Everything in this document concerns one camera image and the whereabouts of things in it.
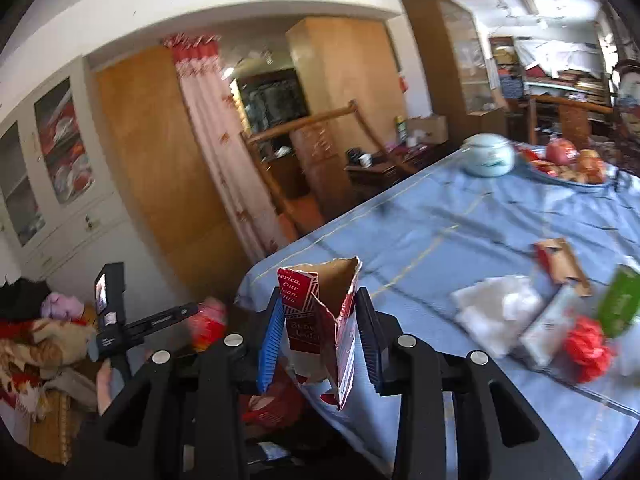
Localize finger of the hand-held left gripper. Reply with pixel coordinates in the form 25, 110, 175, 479
125, 302, 201, 343

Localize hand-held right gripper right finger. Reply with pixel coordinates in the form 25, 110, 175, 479
355, 286, 586, 480

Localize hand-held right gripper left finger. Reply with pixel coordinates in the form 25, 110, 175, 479
65, 285, 296, 480

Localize red snack packet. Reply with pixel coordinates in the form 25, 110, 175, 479
187, 296, 228, 353

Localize torn red white paper carton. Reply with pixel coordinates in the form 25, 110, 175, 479
276, 256, 363, 411

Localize person's left hand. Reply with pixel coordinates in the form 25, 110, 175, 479
96, 360, 116, 417

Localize pile of folded cloths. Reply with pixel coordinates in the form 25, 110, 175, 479
0, 280, 101, 463

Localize blue striped tablecloth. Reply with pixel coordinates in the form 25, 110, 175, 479
235, 147, 640, 480

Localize crumpled white plastic bag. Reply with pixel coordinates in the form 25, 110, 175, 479
450, 275, 546, 361

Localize white glass door cabinet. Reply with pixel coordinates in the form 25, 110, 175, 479
0, 57, 151, 301

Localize pink floral curtain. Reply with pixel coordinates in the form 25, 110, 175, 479
162, 34, 296, 261

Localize white flat packet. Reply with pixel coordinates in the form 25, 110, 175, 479
520, 282, 583, 368

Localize low dark wooden table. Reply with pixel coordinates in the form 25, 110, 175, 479
345, 140, 451, 188

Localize curved wooden armchair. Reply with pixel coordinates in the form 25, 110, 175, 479
239, 100, 418, 251

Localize torn red brown carton piece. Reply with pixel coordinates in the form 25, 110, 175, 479
532, 237, 593, 298

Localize red crumpled plastic wrapper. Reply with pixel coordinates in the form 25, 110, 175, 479
562, 316, 617, 385

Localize cardboard box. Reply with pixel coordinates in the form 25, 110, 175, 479
407, 115, 449, 145

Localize white green ceramic jar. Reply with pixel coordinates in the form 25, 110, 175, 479
460, 132, 516, 178

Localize blue oval plate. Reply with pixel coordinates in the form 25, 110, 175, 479
517, 142, 620, 190

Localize green box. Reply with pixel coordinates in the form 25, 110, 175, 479
596, 265, 640, 339

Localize red wrapped snack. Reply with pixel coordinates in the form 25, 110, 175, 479
545, 138, 578, 166

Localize tall narrow wooden wardrobe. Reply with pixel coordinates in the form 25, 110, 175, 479
286, 16, 401, 161

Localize orange wrapped snack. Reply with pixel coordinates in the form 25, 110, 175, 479
577, 149, 608, 184

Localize wooden glass display cabinet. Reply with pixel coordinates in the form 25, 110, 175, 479
400, 0, 506, 136

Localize wooden chair with carved back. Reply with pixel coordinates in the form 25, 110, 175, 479
527, 92, 616, 151

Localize cluttered storage shelf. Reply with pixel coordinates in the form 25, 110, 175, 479
490, 35, 616, 106

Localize round framed decorative screen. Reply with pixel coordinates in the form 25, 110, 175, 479
612, 59, 640, 161

